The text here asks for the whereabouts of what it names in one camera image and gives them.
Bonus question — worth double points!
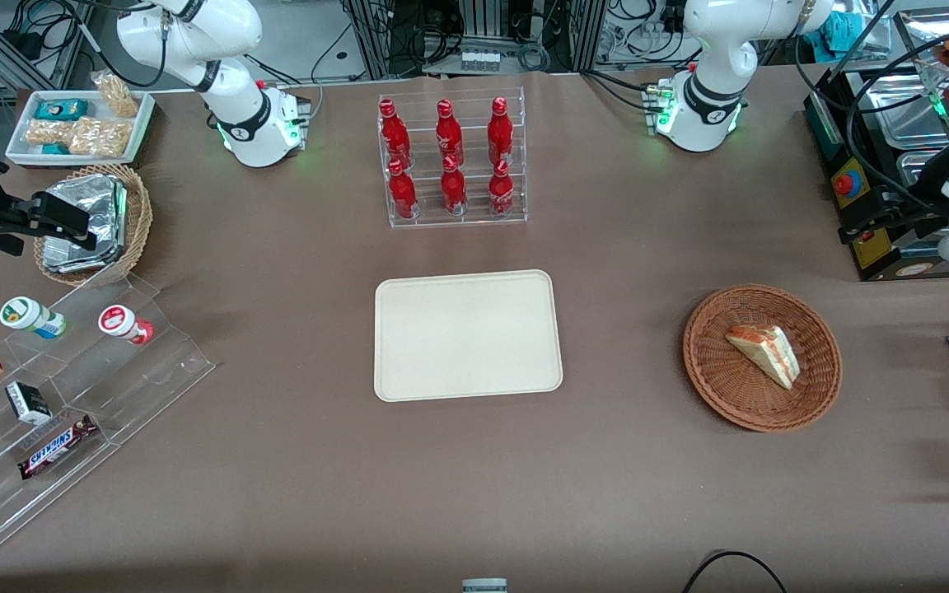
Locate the red cola bottle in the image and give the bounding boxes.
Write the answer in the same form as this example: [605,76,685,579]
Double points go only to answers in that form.
[388,159,419,220]
[440,155,469,217]
[380,99,414,170]
[489,159,516,217]
[436,99,465,166]
[488,97,515,166]

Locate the clear bag of crackers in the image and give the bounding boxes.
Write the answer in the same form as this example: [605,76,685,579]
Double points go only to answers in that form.
[69,117,134,158]
[91,70,140,118]
[26,119,80,147]

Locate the green lid yogurt cup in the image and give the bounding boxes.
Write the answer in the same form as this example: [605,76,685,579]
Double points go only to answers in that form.
[0,296,67,340]

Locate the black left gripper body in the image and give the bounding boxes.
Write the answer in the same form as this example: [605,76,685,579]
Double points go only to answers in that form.
[878,140,949,240]

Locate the brown round wicker basket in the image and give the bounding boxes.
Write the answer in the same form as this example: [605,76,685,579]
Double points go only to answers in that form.
[683,284,843,433]

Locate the cream rectangular tray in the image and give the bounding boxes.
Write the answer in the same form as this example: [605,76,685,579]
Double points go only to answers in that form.
[374,269,564,403]

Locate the triangle sandwich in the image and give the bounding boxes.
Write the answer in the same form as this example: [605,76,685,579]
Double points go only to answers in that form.
[726,324,802,390]

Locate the teal cloth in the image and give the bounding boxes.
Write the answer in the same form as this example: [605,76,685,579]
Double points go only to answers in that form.
[823,10,864,52]

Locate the black looped cable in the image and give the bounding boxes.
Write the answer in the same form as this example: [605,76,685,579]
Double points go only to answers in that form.
[683,550,788,593]

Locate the white snack tray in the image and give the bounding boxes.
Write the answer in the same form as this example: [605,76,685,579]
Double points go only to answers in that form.
[5,89,156,168]

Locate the light tan wicker basket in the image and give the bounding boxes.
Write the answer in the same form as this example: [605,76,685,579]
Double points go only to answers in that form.
[34,163,153,287]

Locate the large steel pan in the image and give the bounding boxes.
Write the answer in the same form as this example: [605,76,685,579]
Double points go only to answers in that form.
[860,72,949,151]

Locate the red lid yogurt cup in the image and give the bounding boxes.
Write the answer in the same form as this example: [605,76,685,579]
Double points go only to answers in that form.
[98,305,155,346]

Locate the Snickers chocolate bar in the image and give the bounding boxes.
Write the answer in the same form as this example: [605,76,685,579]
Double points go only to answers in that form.
[17,414,100,480]

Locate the teal snack box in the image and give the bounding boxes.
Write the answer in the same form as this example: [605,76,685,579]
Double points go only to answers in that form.
[34,99,89,122]

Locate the clear acrylic stepped shelf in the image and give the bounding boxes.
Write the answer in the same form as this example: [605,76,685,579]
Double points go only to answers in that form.
[0,272,217,561]

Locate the small steel pan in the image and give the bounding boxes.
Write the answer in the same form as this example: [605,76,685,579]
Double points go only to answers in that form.
[897,151,949,189]

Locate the clear acrylic bottle rack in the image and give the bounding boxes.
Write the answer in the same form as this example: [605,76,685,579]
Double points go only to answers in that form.
[377,86,528,229]

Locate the black food warmer cabinet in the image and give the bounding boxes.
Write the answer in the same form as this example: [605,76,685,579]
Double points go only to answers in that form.
[804,8,949,282]

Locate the small black white box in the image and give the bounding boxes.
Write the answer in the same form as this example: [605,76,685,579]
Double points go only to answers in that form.
[5,381,54,426]

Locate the silver foil wrapped pack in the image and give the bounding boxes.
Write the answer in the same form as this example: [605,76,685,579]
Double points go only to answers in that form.
[42,175,129,273]

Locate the black arm base cables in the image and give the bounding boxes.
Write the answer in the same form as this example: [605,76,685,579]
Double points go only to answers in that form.
[244,21,356,124]
[580,68,658,114]

